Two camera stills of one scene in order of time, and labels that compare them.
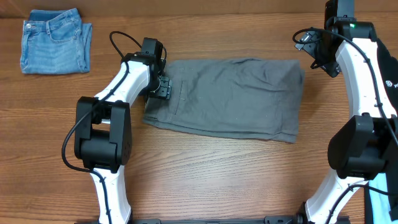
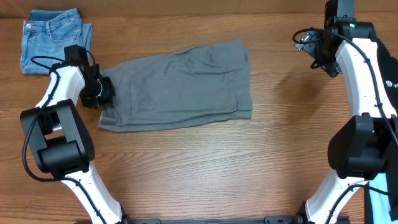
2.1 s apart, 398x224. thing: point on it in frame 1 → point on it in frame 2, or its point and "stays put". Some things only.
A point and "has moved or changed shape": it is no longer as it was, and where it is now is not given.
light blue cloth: x=379 y=202 stays put
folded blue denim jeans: x=55 y=41 stays put
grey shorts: x=252 y=98 has moved or changed shape
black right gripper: x=332 y=66 stays put
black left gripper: x=164 y=87 → x=109 y=91
